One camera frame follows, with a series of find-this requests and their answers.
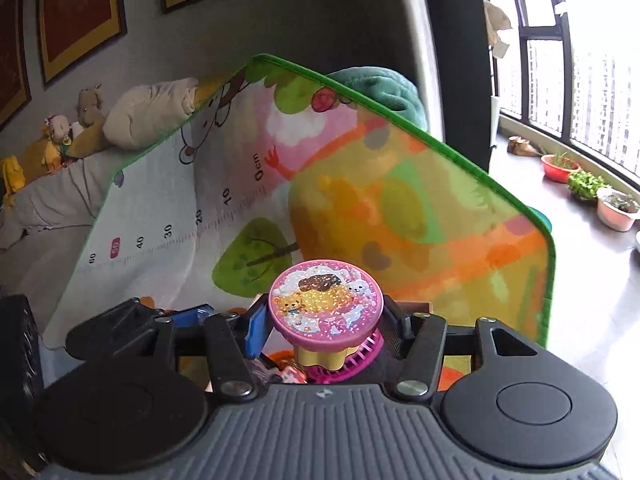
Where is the pink plastic mesh basket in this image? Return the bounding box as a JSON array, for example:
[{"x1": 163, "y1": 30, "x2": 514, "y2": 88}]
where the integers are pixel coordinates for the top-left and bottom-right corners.
[{"x1": 306, "y1": 330, "x2": 384, "y2": 384}]

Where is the pink glitter lid toy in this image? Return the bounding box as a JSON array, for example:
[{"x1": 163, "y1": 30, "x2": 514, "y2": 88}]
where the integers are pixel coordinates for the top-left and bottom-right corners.
[{"x1": 268, "y1": 259, "x2": 384, "y2": 372}]

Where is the orange plastic toy bowl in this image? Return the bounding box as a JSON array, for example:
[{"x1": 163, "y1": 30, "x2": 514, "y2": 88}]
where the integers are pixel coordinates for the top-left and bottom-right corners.
[{"x1": 267, "y1": 350, "x2": 298, "y2": 372}]

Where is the pink cardboard box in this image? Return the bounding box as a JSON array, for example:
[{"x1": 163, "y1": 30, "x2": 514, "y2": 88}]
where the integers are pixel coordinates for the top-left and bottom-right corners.
[{"x1": 396, "y1": 300, "x2": 433, "y2": 314}]

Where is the grey sofa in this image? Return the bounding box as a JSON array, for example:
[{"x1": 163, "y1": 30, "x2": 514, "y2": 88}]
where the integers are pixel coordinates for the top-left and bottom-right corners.
[{"x1": 1, "y1": 148, "x2": 134, "y2": 304}]

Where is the colourful cartoon play mat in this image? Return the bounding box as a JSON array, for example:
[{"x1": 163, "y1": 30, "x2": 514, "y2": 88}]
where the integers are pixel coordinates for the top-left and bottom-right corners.
[{"x1": 43, "y1": 55, "x2": 555, "y2": 348}]

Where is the yellow plush toy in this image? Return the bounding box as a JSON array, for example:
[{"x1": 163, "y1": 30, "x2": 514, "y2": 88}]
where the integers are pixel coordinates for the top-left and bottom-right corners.
[{"x1": 1, "y1": 155, "x2": 26, "y2": 208}]

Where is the yellow long pillow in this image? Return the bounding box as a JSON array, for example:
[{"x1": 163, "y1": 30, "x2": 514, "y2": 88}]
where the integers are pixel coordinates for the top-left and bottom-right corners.
[{"x1": 65, "y1": 122, "x2": 110, "y2": 159}]

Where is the beige rolled cushion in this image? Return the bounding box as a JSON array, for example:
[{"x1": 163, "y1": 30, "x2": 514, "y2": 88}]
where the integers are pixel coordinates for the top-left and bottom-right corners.
[{"x1": 103, "y1": 78, "x2": 198, "y2": 151}]

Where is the small doll plush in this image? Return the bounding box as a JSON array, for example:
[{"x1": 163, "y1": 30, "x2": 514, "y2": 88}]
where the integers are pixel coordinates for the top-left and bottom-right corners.
[{"x1": 42, "y1": 115, "x2": 84, "y2": 171}]

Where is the red flower pot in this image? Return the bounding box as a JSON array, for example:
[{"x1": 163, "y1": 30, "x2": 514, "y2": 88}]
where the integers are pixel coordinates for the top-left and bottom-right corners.
[{"x1": 540, "y1": 154, "x2": 580, "y2": 184}]

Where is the brown plush animal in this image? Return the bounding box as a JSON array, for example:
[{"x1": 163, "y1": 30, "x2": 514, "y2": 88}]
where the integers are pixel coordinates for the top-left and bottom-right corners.
[{"x1": 77, "y1": 84, "x2": 105, "y2": 128}]

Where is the pink flower pot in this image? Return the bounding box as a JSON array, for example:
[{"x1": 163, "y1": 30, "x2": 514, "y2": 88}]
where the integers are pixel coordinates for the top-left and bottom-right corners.
[{"x1": 597, "y1": 188, "x2": 639, "y2": 232}]

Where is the green cushion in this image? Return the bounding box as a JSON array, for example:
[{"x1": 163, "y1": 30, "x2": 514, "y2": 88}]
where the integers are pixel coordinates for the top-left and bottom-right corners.
[{"x1": 328, "y1": 66, "x2": 428, "y2": 132}]

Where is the framed red yellow picture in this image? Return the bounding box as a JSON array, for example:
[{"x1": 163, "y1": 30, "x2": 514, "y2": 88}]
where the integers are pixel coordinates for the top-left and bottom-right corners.
[{"x1": 37, "y1": 0, "x2": 127, "y2": 86}]

